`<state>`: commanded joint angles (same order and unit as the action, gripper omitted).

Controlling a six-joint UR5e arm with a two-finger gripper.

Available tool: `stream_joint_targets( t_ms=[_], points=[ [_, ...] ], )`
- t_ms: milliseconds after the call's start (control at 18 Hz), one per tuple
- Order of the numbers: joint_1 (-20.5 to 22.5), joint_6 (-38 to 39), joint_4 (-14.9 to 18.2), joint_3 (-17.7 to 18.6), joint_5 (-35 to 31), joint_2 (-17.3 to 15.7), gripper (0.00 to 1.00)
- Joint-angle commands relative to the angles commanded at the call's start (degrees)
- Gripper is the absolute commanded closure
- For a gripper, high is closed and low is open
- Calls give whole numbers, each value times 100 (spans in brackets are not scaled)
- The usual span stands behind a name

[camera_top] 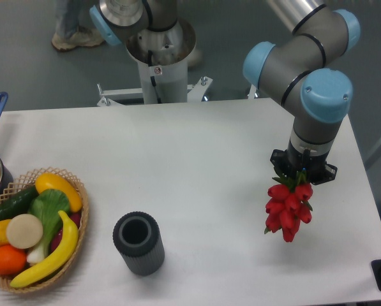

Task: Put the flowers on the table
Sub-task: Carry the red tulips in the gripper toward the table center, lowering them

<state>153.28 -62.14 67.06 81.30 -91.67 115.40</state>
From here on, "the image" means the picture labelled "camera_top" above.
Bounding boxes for green bok choy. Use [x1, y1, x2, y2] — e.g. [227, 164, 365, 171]
[27, 189, 70, 265]

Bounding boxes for purple eggplant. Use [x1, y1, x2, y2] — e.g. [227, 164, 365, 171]
[50, 211, 82, 252]

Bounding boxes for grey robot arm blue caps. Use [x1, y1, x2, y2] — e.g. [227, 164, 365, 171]
[89, 1, 361, 185]

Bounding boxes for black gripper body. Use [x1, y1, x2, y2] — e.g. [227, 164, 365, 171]
[270, 142, 338, 185]

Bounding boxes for dark grey ribbed vase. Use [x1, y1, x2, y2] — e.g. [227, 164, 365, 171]
[112, 211, 165, 276]

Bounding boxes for person's shoe and leg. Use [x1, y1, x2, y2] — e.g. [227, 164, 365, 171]
[51, 0, 105, 52]

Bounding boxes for beige round disc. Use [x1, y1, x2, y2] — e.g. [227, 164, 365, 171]
[6, 214, 43, 249]

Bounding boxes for red tulip bouquet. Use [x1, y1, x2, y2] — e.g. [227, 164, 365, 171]
[264, 169, 313, 242]

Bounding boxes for yellow banana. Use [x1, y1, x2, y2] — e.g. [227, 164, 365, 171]
[10, 210, 78, 289]

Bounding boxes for orange fruit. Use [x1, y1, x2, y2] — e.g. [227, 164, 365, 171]
[0, 245, 26, 275]

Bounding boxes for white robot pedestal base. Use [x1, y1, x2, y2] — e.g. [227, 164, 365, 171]
[97, 18, 213, 106]

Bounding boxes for green cucumber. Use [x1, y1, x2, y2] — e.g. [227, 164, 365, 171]
[0, 185, 38, 221]

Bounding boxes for woven wicker basket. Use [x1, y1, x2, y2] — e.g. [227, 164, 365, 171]
[0, 167, 89, 294]

